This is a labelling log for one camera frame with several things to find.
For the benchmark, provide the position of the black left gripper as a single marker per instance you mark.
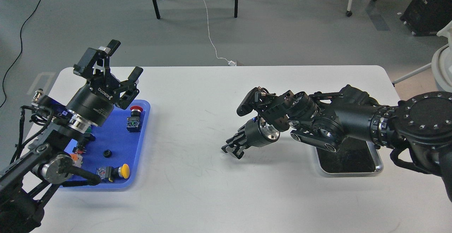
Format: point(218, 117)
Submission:
point(94, 101)

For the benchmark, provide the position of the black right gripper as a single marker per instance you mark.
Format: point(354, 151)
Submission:
point(255, 133)

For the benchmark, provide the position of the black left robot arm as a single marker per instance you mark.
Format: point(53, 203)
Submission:
point(40, 165)

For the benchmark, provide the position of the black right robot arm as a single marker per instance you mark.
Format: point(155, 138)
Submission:
point(418, 130)

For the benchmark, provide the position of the blue plastic tray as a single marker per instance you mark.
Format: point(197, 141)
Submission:
point(125, 146)

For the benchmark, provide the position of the silver metal tray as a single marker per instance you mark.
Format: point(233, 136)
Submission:
point(354, 158)

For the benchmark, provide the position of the white chair at right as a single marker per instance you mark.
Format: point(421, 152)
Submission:
point(441, 63)

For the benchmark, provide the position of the black equipment case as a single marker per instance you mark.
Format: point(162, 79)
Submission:
point(427, 17)

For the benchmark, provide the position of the red push button switch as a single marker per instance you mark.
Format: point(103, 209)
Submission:
point(133, 122)

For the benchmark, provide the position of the black button switch red pins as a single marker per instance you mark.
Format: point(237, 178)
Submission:
point(80, 148)

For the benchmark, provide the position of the yellow push button switch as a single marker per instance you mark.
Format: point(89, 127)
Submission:
point(110, 174)

